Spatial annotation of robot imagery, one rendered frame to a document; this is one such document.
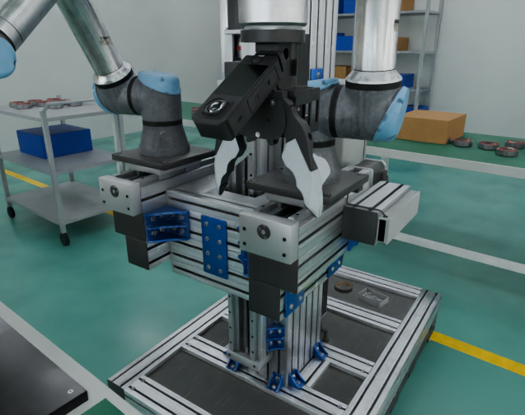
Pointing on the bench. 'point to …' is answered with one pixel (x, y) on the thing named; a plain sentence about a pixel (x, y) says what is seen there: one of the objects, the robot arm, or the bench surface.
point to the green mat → (103, 409)
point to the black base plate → (24, 375)
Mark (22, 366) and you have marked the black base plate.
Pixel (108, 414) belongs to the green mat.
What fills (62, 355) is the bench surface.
